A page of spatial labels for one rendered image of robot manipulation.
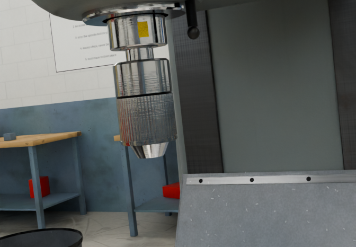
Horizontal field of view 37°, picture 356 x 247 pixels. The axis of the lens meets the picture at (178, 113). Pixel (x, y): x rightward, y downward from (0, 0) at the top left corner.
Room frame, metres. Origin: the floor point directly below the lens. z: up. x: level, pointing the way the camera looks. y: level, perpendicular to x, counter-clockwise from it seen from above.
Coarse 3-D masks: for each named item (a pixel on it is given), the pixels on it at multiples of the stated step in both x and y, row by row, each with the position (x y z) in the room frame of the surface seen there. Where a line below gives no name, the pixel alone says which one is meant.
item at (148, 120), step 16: (128, 80) 0.41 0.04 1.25; (144, 80) 0.41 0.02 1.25; (160, 80) 0.42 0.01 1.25; (128, 96) 0.42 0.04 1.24; (144, 96) 0.41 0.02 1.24; (160, 96) 0.42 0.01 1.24; (128, 112) 0.42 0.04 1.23; (144, 112) 0.41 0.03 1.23; (160, 112) 0.42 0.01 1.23; (128, 128) 0.42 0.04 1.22; (144, 128) 0.41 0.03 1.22; (160, 128) 0.41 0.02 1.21; (128, 144) 0.42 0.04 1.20; (144, 144) 0.41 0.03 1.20
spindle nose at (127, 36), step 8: (120, 16) 0.41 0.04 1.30; (128, 16) 0.41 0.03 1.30; (136, 16) 0.41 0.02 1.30; (144, 16) 0.41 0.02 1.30; (152, 16) 0.42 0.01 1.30; (160, 16) 0.42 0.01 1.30; (112, 24) 0.42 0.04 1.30; (120, 24) 0.41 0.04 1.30; (128, 24) 0.41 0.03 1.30; (136, 24) 0.41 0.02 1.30; (152, 24) 0.42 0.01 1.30; (160, 24) 0.42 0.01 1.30; (112, 32) 0.42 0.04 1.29; (120, 32) 0.41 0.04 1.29; (128, 32) 0.41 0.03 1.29; (136, 32) 0.41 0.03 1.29; (152, 32) 0.42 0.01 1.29; (160, 32) 0.42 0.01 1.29; (112, 40) 0.42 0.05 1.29; (120, 40) 0.41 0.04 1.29; (128, 40) 0.41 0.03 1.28; (136, 40) 0.41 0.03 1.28; (144, 40) 0.41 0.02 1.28; (152, 40) 0.41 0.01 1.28; (160, 40) 0.42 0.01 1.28; (112, 48) 0.42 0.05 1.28; (120, 48) 0.42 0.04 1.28
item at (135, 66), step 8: (120, 64) 0.42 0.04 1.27; (128, 64) 0.41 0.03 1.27; (136, 64) 0.41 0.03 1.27; (144, 64) 0.41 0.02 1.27; (152, 64) 0.41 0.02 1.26; (160, 64) 0.42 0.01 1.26; (168, 64) 0.43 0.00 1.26; (120, 72) 0.42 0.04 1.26; (128, 72) 0.41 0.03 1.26; (136, 72) 0.41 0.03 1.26
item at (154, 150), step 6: (156, 144) 0.42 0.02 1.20; (162, 144) 0.42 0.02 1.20; (138, 150) 0.42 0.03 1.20; (144, 150) 0.42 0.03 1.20; (150, 150) 0.42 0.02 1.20; (156, 150) 0.42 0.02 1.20; (162, 150) 0.43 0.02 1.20; (138, 156) 0.43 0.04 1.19; (144, 156) 0.42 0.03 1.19; (150, 156) 0.42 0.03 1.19; (156, 156) 0.43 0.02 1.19
